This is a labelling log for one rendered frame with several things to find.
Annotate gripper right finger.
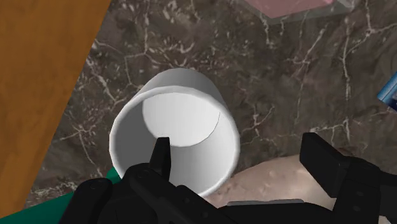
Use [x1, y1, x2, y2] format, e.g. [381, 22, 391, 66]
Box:
[299, 132, 397, 224]

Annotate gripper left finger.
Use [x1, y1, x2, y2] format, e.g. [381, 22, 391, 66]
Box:
[59, 136, 237, 224]

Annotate white cup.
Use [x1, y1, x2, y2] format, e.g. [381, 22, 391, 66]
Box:
[109, 67, 241, 198]

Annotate blue box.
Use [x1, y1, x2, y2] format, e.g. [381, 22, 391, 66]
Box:
[377, 71, 397, 112]

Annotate green flat object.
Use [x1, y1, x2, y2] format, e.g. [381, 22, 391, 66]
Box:
[0, 167, 122, 224]

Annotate pink flat object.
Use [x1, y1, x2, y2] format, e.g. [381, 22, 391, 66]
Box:
[244, 0, 337, 18]

